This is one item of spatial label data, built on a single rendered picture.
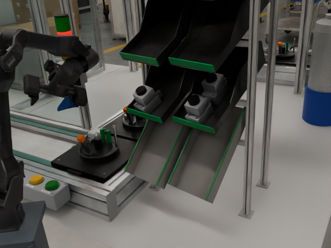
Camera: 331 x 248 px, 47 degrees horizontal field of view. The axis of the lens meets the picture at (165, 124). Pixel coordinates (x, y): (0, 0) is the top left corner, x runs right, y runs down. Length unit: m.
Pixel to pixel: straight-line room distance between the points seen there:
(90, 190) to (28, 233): 0.31
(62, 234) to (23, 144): 0.55
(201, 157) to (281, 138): 0.62
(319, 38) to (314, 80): 0.18
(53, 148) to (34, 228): 0.66
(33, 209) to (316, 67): 1.22
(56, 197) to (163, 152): 0.36
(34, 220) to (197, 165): 0.45
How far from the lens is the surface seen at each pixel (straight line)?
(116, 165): 1.26
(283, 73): 2.19
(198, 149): 1.10
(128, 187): 1.24
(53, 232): 1.23
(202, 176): 1.07
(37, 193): 1.26
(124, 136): 1.44
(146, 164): 1.15
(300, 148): 1.57
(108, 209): 1.18
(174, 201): 1.26
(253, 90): 0.99
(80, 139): 1.25
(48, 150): 1.55
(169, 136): 1.14
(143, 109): 1.03
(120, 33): 7.11
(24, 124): 1.76
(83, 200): 1.23
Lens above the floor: 1.63
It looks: 26 degrees down
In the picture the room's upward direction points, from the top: 4 degrees counter-clockwise
